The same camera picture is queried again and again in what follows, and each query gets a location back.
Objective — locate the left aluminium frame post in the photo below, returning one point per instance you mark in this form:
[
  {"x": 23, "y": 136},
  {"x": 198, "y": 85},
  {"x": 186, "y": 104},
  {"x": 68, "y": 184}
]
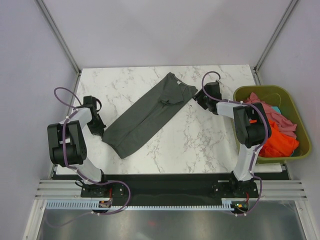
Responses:
[{"x": 58, "y": 35}]

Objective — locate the aluminium front rail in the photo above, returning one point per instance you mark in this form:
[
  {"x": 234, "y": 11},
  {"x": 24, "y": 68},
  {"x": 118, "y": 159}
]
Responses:
[{"x": 272, "y": 190}]

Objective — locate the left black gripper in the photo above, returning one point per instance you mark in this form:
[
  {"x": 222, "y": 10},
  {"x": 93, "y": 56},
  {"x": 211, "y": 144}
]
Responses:
[{"x": 99, "y": 131}]

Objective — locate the white slotted cable duct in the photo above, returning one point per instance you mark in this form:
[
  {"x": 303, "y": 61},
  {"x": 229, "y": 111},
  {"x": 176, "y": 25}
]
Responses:
[{"x": 102, "y": 206}]

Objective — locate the orange t shirt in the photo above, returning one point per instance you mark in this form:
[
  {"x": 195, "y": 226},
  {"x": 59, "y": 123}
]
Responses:
[{"x": 278, "y": 144}]

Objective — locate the pink t shirt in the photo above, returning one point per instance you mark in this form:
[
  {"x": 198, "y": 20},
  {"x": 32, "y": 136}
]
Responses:
[{"x": 285, "y": 126}]

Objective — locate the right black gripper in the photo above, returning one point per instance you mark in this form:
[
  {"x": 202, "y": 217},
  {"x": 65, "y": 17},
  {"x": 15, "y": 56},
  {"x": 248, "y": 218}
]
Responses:
[{"x": 198, "y": 96}]

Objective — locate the teal cloth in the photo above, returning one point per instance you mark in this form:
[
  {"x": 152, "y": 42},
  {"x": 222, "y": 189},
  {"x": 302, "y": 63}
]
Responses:
[{"x": 275, "y": 109}]

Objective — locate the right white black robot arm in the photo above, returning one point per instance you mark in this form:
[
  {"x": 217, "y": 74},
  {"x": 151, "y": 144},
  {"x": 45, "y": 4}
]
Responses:
[{"x": 251, "y": 125}]

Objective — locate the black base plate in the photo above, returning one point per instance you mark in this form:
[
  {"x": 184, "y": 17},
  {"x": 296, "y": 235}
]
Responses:
[{"x": 170, "y": 189}]

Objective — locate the olive green plastic bin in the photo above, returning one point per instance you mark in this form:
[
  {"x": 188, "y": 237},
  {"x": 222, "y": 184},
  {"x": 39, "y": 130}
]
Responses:
[{"x": 278, "y": 96}]

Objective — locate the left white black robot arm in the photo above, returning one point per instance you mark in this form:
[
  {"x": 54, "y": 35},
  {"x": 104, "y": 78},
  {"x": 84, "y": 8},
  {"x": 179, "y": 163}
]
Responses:
[{"x": 67, "y": 146}]

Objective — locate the dark grey t shirt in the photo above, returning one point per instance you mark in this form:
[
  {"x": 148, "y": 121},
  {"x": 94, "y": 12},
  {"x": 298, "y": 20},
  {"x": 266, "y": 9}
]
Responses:
[{"x": 139, "y": 123}]

